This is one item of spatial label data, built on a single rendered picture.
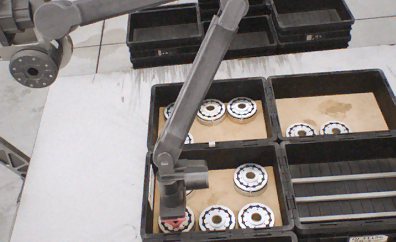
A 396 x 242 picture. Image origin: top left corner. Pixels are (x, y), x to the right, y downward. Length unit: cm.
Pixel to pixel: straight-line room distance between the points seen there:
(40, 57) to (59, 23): 41
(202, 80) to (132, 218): 65
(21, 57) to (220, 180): 69
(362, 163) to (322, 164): 12
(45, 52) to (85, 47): 208
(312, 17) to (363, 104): 112
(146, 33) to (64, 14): 164
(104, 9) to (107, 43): 247
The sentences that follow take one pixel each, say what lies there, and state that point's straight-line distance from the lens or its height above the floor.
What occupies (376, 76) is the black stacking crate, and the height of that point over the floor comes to 91.
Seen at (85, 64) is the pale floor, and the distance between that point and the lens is 331.
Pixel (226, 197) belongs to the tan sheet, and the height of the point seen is 83.
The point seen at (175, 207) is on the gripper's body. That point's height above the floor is 98.
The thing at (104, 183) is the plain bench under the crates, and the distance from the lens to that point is 161.
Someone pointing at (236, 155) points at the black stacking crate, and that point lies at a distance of 137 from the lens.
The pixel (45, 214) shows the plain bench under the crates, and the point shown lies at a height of 70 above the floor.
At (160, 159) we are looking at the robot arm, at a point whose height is 115.
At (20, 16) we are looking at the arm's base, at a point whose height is 146.
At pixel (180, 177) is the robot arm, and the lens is 108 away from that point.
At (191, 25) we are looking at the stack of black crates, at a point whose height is 49.
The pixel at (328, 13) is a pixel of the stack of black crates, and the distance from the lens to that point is 272.
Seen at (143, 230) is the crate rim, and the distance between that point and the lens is 120.
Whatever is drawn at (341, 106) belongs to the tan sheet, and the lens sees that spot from 163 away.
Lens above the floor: 195
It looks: 45 degrees down
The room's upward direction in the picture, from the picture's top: 6 degrees counter-clockwise
